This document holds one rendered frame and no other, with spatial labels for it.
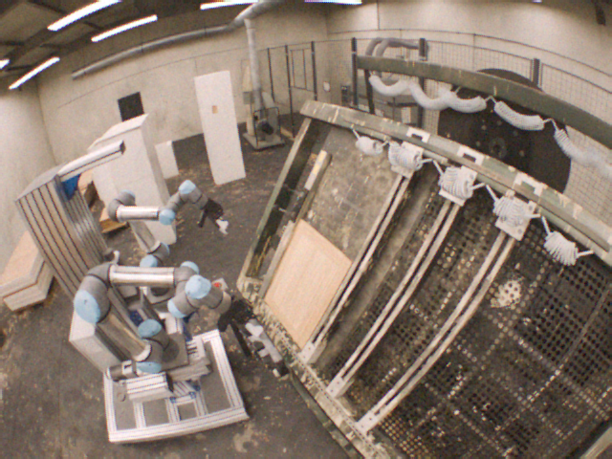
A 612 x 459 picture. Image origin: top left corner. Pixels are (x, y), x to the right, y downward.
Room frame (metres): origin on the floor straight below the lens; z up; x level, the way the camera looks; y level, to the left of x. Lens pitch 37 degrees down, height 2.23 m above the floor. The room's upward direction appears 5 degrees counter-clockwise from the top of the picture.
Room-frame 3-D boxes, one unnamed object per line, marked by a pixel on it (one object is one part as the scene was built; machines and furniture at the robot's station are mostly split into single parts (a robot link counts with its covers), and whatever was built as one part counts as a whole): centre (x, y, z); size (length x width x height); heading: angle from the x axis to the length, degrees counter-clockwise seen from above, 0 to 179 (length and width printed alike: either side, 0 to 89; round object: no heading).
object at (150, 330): (0.64, 0.77, 1.20); 0.13 x 0.12 x 0.14; 8
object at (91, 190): (5.17, 5.61, 0.23); 2.45 x 1.03 x 0.45; 22
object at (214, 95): (5.01, 1.44, 1.03); 0.61 x 0.58 x 2.05; 22
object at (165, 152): (5.54, 3.06, 0.36); 0.58 x 0.45 x 0.72; 112
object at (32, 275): (2.59, 4.78, 0.32); 2.45 x 1.06 x 0.65; 22
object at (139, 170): (3.23, 2.24, 0.88); 0.90 x 0.60 x 1.75; 22
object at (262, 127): (6.84, 0.91, 1.10); 1.37 x 0.70 x 2.20; 22
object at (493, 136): (1.05, -0.96, 1.85); 0.80 x 0.06 x 0.80; 30
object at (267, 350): (0.87, 0.33, 0.69); 0.50 x 0.14 x 0.24; 30
